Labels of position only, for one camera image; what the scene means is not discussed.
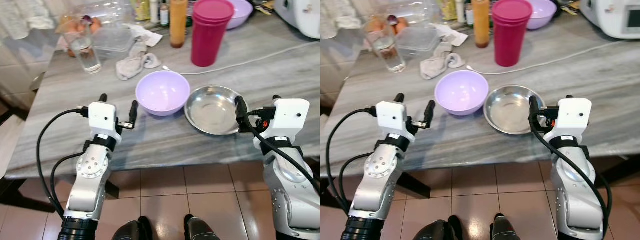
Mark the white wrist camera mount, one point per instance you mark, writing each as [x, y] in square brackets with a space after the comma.
[292, 117]
[572, 117]
[392, 117]
[102, 117]

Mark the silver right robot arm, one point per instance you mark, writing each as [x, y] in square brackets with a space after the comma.
[290, 190]
[575, 190]

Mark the beige crumpled cloth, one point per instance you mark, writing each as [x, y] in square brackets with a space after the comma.
[132, 62]
[435, 62]

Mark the clear plastic food container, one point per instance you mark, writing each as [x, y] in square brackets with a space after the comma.
[420, 42]
[115, 42]

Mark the pink plastic tumbler with lid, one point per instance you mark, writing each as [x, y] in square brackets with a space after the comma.
[510, 35]
[210, 35]

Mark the clear drinking glass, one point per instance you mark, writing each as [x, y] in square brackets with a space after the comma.
[86, 52]
[390, 52]

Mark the white kitchen appliance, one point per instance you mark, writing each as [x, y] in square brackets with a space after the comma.
[300, 17]
[612, 17]

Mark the dark wooden marble top table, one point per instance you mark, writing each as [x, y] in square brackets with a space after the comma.
[411, 186]
[113, 190]

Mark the lilac plastic bowl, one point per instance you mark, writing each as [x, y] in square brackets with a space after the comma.
[162, 92]
[242, 15]
[461, 92]
[545, 14]

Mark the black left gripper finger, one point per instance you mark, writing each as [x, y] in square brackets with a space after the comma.
[133, 112]
[399, 98]
[103, 98]
[429, 112]

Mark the orange sauce bottle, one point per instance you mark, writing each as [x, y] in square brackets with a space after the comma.
[481, 25]
[178, 25]

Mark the yellow label jar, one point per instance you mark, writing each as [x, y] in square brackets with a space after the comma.
[448, 10]
[141, 10]

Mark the black right robot foot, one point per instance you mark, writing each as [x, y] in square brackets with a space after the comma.
[504, 229]
[200, 230]

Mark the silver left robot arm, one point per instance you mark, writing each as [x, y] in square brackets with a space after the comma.
[92, 170]
[380, 170]

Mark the brown egg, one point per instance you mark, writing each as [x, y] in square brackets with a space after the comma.
[68, 25]
[96, 24]
[401, 24]
[375, 25]

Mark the small dark condiment bottle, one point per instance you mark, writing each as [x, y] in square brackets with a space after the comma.
[164, 16]
[469, 16]

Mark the large clear plastic tub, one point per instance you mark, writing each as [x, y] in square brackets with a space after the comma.
[410, 11]
[102, 11]

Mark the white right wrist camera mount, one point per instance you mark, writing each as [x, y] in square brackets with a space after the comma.
[292, 117]
[572, 117]

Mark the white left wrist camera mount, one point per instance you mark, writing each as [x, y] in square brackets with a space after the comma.
[392, 117]
[102, 117]

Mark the stainless steel bowl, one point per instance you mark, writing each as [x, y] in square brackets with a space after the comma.
[212, 112]
[507, 112]

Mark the white lace curtain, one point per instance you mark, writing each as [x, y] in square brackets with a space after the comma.
[340, 17]
[22, 17]

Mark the white condiment bottle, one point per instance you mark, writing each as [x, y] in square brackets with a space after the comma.
[460, 12]
[155, 12]

